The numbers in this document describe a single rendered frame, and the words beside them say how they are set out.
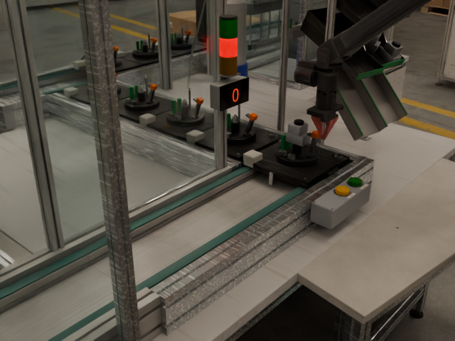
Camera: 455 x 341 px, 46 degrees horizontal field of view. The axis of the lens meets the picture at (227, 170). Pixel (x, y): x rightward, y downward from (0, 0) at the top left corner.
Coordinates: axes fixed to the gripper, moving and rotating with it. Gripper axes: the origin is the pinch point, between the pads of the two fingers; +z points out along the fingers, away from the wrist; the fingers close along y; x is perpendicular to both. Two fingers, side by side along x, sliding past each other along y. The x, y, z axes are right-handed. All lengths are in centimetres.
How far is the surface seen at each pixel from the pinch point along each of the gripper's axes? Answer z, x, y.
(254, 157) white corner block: 7.6, -16.5, 11.6
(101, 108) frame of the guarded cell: -35, 12, 85
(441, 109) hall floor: 107, -82, -349
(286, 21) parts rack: -27.3, -28.3, -19.4
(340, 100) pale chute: -4.1, -7.1, -21.3
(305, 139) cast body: 2.0, -5.4, 0.8
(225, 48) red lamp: -27.1, -19.5, 21.2
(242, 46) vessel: -4, -81, -61
